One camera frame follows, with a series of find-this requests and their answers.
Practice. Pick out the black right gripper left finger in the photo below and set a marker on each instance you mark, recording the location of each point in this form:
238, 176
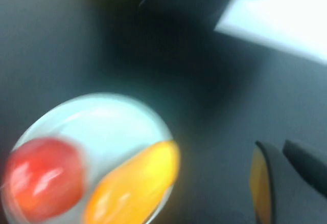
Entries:
273, 180

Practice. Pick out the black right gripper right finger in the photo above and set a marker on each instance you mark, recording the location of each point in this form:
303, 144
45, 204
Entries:
309, 167

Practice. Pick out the yellow banana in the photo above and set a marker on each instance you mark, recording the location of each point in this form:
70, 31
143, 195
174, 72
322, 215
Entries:
259, 185

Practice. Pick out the orange yellow mango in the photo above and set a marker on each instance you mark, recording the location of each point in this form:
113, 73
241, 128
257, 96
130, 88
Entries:
132, 185

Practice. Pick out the white bowl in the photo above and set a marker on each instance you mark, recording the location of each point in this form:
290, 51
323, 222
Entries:
107, 124

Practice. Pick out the black trousers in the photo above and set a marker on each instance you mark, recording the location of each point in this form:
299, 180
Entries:
173, 6

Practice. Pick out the red apple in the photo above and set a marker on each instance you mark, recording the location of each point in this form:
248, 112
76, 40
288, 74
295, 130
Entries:
43, 175

